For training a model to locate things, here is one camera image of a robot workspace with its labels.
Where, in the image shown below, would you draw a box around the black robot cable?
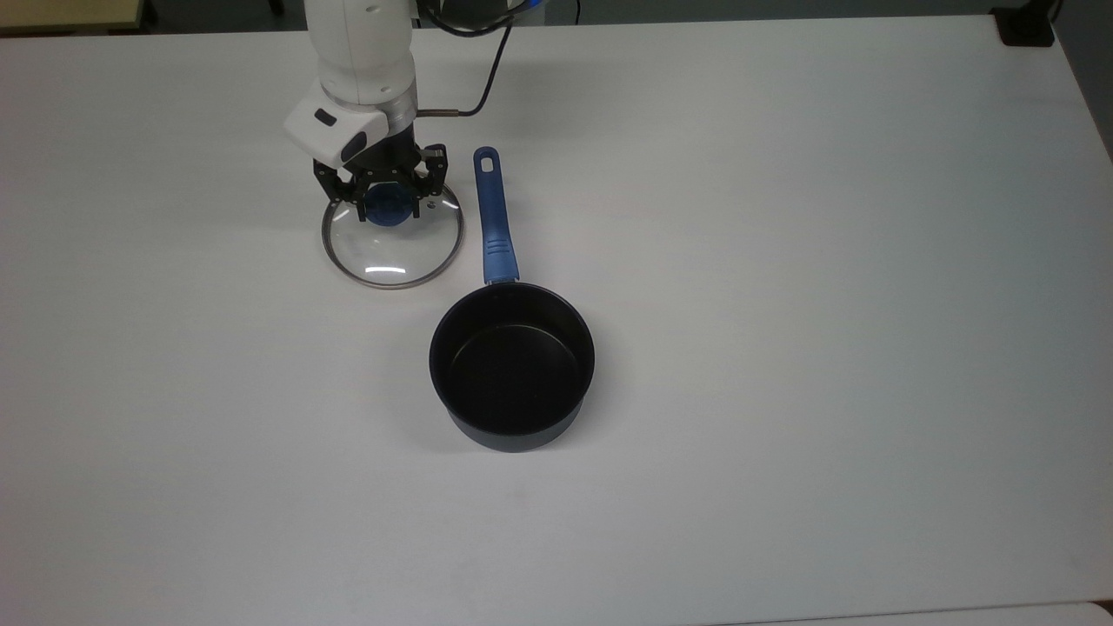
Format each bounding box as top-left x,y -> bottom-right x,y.
416,0 -> 516,118

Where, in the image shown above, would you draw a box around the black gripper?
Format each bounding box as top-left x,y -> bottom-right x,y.
313,129 -> 450,223

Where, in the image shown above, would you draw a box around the dark saucepan with blue handle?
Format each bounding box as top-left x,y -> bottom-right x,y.
429,146 -> 597,454

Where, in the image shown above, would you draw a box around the glass lid with blue knob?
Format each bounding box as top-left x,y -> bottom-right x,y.
321,170 -> 464,290

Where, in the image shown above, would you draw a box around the wooden furniture piece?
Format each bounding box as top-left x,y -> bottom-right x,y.
0,0 -> 147,33

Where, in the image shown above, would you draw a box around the black box-shaped device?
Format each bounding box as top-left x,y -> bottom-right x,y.
991,0 -> 1058,47

